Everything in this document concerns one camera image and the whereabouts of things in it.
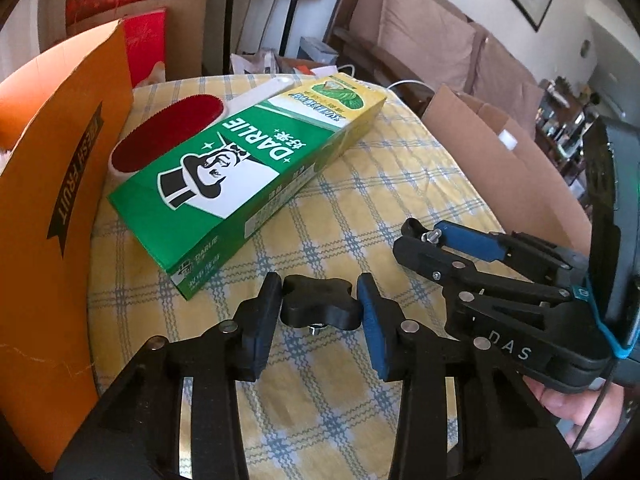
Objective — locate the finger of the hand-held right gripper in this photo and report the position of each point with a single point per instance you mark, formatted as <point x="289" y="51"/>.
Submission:
<point x="470" y="240"/>
<point x="440" y="265"/>

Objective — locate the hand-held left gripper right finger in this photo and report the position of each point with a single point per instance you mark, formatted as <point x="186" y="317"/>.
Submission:
<point x="375" y="335"/>

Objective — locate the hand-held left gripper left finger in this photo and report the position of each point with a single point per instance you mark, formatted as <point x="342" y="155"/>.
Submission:
<point x="260" y="340"/>

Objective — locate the orange cardboard box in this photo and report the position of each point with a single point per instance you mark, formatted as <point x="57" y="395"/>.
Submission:
<point x="50" y="185"/>

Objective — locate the person's right hand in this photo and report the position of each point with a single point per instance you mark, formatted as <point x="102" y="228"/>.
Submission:
<point x="575" y="415"/>

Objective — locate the brown cardboard box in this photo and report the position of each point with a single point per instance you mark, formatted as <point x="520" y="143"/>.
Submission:
<point x="500" y="170"/>

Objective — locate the yellow checked tablecloth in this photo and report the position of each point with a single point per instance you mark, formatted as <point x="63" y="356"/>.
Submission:
<point x="350" y="200"/>

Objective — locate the cluttered shelf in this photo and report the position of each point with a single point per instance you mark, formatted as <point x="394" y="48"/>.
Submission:
<point x="565" y="120"/>

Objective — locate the beige sofa cushion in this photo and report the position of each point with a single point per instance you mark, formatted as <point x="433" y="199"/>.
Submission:
<point x="415" y="25"/>
<point x="505" y="80"/>

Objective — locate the green toothpaste box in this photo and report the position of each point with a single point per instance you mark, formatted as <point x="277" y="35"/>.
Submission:
<point x="240" y="160"/>

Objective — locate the white box appliance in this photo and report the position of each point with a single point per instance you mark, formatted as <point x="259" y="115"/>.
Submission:
<point x="317" y="50"/>

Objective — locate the brown sofa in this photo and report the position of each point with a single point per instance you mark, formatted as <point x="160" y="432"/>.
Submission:
<point x="340" y="25"/>

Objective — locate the pile of papers and clutter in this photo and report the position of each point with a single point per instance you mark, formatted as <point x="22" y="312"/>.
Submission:
<point x="265" y="62"/>

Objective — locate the black speaker stand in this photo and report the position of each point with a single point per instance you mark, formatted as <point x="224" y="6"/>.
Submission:
<point x="229" y="30"/>
<point x="290" y="25"/>

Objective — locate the plain cardboard carton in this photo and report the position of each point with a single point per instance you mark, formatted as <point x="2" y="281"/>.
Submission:
<point x="187" y="35"/>

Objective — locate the red cookie gift box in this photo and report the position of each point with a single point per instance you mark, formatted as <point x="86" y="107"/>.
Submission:
<point x="147" y="45"/>

